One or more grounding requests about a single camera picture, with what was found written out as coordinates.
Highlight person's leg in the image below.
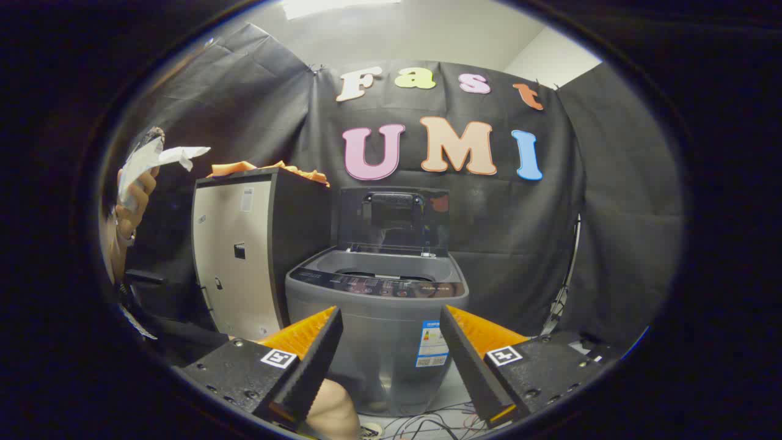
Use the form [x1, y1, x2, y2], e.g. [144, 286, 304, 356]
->
[304, 378, 361, 440]

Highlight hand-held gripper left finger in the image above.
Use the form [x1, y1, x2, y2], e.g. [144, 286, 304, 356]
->
[182, 306, 344, 431]

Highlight black backdrop cloth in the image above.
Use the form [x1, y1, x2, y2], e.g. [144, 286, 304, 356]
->
[101, 23, 684, 350]

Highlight grey washing machine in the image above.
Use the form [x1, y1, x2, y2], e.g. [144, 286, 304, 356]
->
[285, 246, 470, 417]

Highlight crumpled white paper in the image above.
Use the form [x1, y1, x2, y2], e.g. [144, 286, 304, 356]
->
[117, 127, 211, 210]

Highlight orange polo shirt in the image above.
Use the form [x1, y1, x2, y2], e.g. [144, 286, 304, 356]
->
[206, 160, 331, 188]

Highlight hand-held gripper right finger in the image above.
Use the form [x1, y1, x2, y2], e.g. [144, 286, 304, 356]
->
[439, 304, 613, 428]

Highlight dark glass washing machine lid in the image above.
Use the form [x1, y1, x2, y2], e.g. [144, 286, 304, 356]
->
[338, 186, 451, 257]

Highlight metal backdrop stand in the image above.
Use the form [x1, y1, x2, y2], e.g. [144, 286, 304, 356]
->
[541, 214, 582, 337]

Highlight black floor cables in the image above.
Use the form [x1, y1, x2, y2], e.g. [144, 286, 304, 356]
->
[360, 402, 492, 440]

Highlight dark cabinet with white side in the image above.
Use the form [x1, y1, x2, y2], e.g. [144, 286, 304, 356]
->
[191, 168, 334, 342]

